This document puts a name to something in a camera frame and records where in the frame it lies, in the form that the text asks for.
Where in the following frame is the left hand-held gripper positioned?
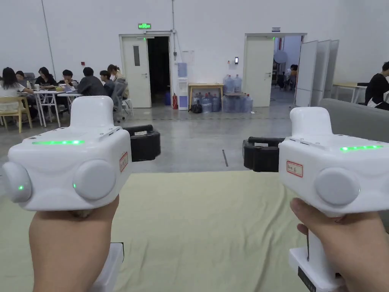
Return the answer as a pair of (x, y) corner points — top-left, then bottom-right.
(1, 95), (161, 292)

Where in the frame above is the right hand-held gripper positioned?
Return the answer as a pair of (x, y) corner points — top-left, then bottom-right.
(242, 107), (389, 292)

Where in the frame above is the person's left hand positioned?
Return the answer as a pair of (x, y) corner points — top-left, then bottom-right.
(28, 195), (120, 292)

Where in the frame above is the person's right hand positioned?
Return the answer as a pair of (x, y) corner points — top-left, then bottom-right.
(289, 197), (389, 292)

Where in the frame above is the grey office chair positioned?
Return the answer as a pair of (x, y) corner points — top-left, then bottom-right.
(113, 82), (134, 120)

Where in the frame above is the stack of water bottles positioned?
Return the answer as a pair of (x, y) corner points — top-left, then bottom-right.
(193, 74), (255, 114)

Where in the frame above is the white door with window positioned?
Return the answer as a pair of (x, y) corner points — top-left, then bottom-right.
(121, 36), (152, 109)

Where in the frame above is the white water dispenser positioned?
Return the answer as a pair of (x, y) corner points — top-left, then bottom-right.
(177, 62), (189, 111)

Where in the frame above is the plain white door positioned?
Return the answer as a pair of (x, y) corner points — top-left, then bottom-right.
(245, 36), (275, 108)

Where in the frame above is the wooden table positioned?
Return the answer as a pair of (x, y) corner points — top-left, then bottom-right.
(188, 83), (225, 113)

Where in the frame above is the group of people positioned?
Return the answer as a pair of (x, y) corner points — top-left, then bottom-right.
(0, 63), (131, 121)

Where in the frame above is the bed with beige sheet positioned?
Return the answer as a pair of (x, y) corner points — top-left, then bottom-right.
(0, 170), (389, 292)

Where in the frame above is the white folding table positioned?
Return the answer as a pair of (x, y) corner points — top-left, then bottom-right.
(17, 88), (83, 128)

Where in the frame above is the wooden chair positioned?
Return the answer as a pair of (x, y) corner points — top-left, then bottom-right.
(0, 96), (33, 133)

